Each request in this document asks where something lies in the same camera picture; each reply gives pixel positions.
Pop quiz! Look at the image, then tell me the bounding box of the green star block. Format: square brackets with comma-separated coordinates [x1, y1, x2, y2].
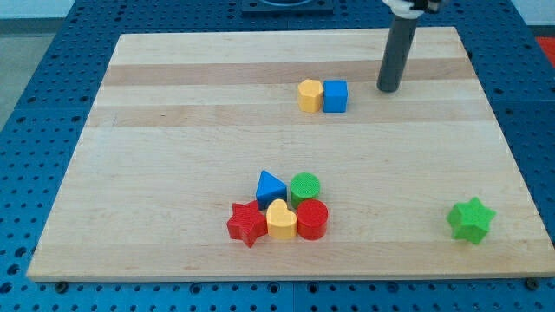
[446, 197, 497, 244]

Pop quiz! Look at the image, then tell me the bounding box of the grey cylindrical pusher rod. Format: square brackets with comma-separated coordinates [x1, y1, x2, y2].
[377, 16, 418, 93]

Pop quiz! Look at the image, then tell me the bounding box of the yellow heart block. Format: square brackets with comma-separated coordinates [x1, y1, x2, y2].
[266, 198, 297, 240]

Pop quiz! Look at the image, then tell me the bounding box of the yellow hexagon block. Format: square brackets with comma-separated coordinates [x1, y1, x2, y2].
[297, 79, 323, 113]

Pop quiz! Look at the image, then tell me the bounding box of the blue cube block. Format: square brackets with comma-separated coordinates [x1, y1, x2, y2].
[323, 80, 349, 113]

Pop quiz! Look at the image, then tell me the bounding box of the green cylinder block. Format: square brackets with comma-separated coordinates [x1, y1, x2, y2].
[290, 172, 321, 209]

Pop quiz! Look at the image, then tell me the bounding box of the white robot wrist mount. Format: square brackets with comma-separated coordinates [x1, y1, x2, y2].
[382, 0, 449, 19]

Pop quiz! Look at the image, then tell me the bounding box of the red star block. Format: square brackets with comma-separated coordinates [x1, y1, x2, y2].
[226, 200, 268, 248]

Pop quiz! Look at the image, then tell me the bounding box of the light wooden board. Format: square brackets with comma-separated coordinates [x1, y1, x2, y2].
[27, 27, 554, 282]

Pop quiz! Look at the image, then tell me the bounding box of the blue triangle block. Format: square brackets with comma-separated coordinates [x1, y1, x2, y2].
[256, 170, 288, 211]

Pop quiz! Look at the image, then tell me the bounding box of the red cylinder block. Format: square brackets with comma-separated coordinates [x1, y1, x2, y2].
[297, 199, 329, 240]

